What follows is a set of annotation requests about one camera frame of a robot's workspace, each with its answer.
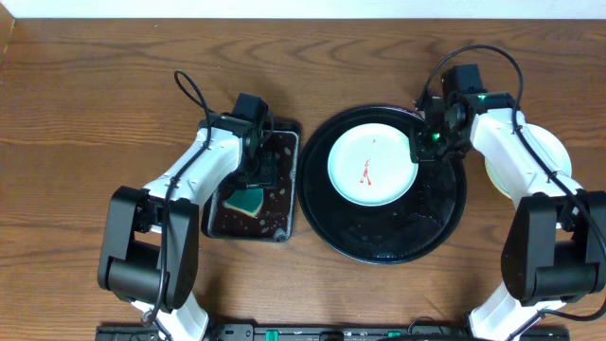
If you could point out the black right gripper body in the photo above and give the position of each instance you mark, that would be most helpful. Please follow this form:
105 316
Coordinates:
434 144

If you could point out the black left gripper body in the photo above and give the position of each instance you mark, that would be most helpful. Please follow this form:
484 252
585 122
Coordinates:
264 171

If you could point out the green yellow sponge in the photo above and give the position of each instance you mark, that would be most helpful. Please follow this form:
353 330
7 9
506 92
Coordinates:
246 201

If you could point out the light green plate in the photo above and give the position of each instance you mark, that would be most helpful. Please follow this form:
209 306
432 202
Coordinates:
370 165
553 147

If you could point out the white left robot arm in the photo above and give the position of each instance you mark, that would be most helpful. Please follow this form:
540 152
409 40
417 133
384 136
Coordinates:
149 254

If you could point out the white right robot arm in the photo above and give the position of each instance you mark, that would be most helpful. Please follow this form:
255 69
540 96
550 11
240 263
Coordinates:
555 250

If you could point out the black rectangular water tray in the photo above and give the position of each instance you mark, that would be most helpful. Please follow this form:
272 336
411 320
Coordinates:
275 220

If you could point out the black round tray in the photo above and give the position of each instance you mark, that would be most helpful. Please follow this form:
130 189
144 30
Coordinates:
407 229

